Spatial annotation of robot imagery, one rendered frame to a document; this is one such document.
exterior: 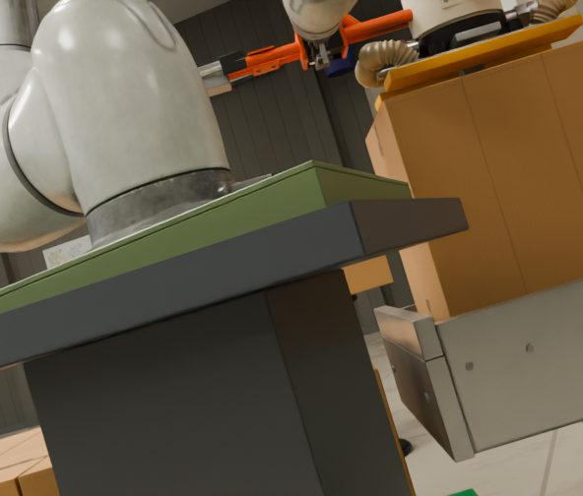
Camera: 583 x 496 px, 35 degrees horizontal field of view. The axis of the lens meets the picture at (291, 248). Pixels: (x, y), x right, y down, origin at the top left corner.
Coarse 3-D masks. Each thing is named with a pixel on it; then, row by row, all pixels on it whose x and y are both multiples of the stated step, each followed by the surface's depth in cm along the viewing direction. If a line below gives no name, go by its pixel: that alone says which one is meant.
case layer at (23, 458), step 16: (384, 400) 148; (32, 432) 237; (0, 448) 217; (16, 448) 204; (32, 448) 191; (400, 448) 148; (0, 464) 178; (16, 464) 169; (32, 464) 160; (48, 464) 153; (0, 480) 150; (16, 480) 148; (32, 480) 148; (48, 480) 148
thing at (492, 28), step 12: (504, 12) 171; (516, 12) 170; (528, 12) 170; (492, 24) 159; (528, 24) 171; (456, 36) 159; (468, 36) 159; (480, 36) 161; (492, 36) 164; (384, 72) 170
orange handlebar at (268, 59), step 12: (396, 12) 170; (408, 12) 169; (360, 24) 169; (372, 24) 169; (384, 24) 169; (396, 24) 170; (408, 24) 173; (348, 36) 169; (360, 36) 173; (372, 36) 174; (264, 48) 169; (276, 48) 169; (288, 48) 169; (252, 60) 169; (264, 60) 169; (276, 60) 169; (288, 60) 173; (240, 72) 173; (252, 72) 173; (264, 72) 174
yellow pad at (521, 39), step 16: (576, 16) 157; (512, 32) 159; (528, 32) 157; (544, 32) 157; (560, 32) 159; (432, 48) 161; (464, 48) 157; (480, 48) 157; (496, 48) 157; (512, 48) 160; (528, 48) 165; (416, 64) 157; (432, 64) 157; (448, 64) 157; (464, 64) 161; (480, 64) 166; (400, 80) 158; (416, 80) 163
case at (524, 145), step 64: (512, 64) 149; (576, 64) 149; (384, 128) 156; (448, 128) 148; (512, 128) 148; (576, 128) 148; (448, 192) 148; (512, 192) 148; (576, 192) 148; (448, 256) 147; (512, 256) 147; (576, 256) 147
